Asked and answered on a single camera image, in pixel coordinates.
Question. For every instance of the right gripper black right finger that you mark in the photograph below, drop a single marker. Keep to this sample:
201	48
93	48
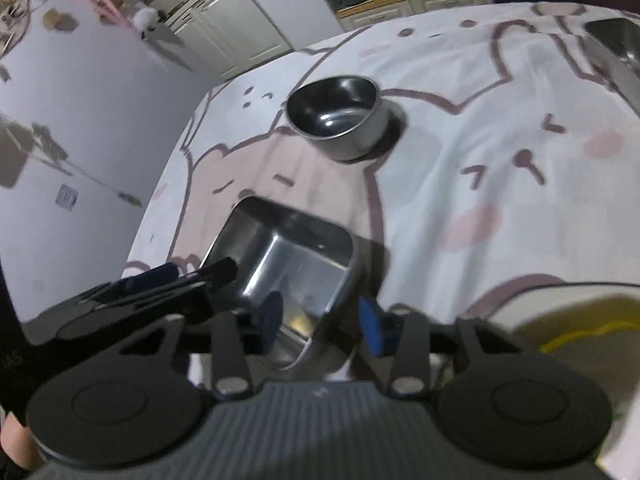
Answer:
405	339

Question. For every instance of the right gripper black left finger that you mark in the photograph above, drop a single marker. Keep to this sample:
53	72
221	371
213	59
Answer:
238	333

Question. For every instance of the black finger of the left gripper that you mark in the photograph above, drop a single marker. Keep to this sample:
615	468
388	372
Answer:
217	274
159	276

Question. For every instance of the small rectangular steel container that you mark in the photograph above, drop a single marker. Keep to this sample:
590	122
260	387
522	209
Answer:
314	263

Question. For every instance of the white lemon-pattern scalloped bowl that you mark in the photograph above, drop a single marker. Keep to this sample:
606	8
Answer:
594	330

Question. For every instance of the person's left hand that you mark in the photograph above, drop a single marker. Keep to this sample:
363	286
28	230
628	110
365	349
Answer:
19	445

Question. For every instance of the round steel bowl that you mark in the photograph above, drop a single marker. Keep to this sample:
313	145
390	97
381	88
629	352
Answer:
343	117

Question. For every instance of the white cartoon-print tablecloth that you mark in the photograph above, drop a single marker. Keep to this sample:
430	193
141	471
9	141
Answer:
512	162

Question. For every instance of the white low cabinet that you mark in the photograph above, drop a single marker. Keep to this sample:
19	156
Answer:
378	11

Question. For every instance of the large rectangular steel tray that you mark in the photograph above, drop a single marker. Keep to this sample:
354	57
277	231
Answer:
612	47

